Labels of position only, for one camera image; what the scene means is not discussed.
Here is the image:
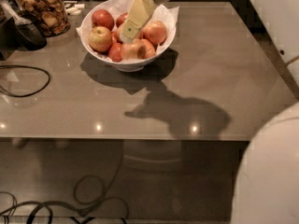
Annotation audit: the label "orange apple front right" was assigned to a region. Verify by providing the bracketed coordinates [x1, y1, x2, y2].
[142, 39, 156, 59]

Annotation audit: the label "dark red apple back left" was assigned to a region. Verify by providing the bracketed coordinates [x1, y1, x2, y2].
[92, 9, 114, 31]

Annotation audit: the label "white ceramic bowl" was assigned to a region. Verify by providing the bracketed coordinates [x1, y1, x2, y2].
[77, 0, 179, 72]

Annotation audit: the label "black cables on floor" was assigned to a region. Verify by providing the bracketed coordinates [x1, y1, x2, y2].
[0, 140, 130, 224]

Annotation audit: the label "black scoop with grey handle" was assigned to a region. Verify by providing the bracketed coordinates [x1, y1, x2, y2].
[0, 0, 47, 50]

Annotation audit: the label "yellow-red apple far left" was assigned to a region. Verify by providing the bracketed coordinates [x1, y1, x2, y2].
[89, 26, 112, 53]

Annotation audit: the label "red apple back middle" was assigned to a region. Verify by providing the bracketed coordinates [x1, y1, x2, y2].
[116, 12, 128, 27]

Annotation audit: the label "yellow-red apple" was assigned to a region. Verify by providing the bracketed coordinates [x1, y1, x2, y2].
[116, 24, 123, 43]
[89, 26, 112, 53]

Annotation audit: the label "orange-red apple right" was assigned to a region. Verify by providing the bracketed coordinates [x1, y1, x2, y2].
[143, 21, 167, 45]

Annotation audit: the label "small white pieces on table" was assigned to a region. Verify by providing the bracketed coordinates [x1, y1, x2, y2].
[64, 4, 85, 16]

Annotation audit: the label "red apple front left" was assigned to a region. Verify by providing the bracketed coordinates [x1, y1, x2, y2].
[108, 43, 122, 63]

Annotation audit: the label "black cable on table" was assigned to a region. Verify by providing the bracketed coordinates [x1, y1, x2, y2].
[0, 64, 51, 98]

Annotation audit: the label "white paper bowl liner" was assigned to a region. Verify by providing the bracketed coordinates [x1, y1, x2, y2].
[75, 0, 180, 65]

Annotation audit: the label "small red apple middle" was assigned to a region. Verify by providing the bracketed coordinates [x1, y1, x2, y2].
[111, 32, 118, 45]

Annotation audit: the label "yellow-red apple centre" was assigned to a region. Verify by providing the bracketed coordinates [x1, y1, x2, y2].
[116, 24, 123, 43]

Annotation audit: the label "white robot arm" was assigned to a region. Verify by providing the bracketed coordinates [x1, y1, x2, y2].
[231, 0, 299, 224]

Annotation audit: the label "pale apple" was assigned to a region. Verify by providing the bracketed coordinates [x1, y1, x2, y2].
[121, 39, 146, 60]

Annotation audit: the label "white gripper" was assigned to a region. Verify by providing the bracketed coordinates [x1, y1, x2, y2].
[120, 0, 170, 43]

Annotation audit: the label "glass jar of dried chips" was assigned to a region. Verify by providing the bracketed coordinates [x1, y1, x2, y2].
[16, 0, 70, 37]

